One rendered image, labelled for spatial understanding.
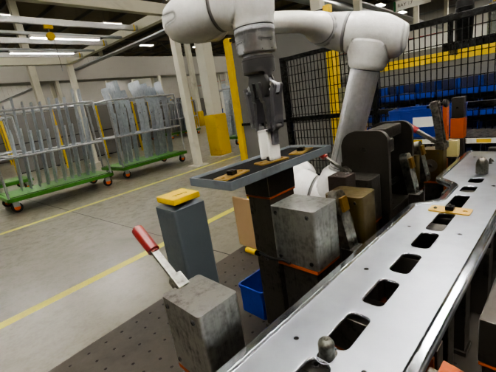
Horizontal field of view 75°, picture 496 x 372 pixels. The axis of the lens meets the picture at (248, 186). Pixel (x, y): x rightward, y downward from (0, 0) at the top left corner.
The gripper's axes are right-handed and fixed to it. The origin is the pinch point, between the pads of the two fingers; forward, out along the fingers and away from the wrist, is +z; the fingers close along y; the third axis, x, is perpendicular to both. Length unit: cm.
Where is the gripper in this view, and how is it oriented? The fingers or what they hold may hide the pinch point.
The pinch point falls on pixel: (269, 145)
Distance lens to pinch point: 78.7
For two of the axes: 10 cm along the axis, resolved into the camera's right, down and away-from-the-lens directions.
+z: 1.5, 9.6, 2.5
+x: 8.5, -2.5, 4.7
